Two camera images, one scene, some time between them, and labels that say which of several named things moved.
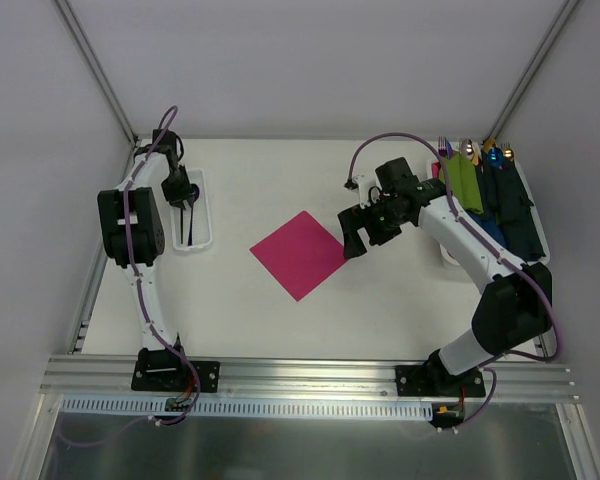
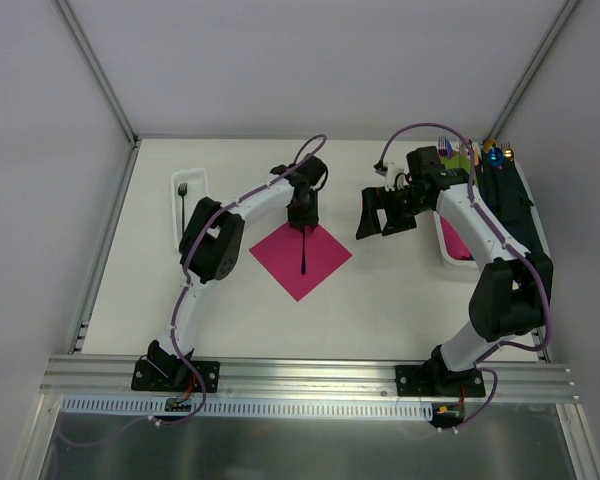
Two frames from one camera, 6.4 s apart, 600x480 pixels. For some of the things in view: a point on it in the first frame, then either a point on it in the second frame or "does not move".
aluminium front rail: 108,377 does not move
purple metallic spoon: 194,194 → 304,265
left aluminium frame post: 98,69 does not move
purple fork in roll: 445,148 does not move
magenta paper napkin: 300,254 does not move
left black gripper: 181,200 → 303,219
